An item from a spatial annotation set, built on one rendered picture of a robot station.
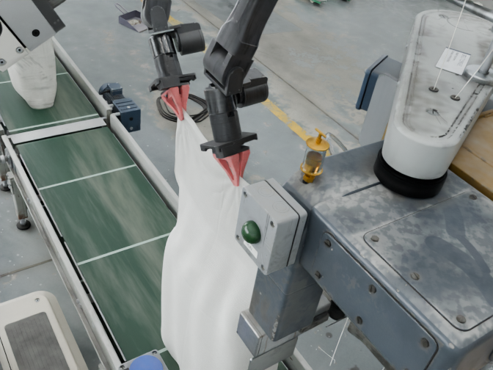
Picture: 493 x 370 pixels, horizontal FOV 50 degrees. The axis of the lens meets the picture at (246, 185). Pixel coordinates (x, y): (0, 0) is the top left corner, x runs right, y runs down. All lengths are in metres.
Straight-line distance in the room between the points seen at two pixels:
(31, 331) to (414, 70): 1.42
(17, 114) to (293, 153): 1.48
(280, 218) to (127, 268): 1.25
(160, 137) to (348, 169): 2.44
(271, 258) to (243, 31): 0.46
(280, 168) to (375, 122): 1.92
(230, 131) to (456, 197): 0.48
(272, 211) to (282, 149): 2.51
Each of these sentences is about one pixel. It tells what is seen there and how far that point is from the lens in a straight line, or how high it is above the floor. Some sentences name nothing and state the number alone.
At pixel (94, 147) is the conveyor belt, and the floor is 0.38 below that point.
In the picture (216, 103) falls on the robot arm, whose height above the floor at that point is 1.22.
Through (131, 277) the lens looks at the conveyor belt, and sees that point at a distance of 1.80.
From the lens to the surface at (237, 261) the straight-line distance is 1.19.
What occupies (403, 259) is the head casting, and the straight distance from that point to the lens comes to 0.60.
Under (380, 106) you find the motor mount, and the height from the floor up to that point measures 1.25.
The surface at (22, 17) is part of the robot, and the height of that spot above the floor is 1.44.
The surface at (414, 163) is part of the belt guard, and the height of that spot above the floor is 1.39.
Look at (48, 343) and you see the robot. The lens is 1.81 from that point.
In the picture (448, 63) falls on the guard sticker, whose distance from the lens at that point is 0.88.
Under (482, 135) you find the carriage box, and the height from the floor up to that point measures 1.33.
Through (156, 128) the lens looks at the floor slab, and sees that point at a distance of 3.16.
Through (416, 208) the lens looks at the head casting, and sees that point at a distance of 0.68.
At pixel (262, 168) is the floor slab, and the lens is 2.94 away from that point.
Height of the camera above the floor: 1.73
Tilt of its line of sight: 38 degrees down
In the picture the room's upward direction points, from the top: 10 degrees clockwise
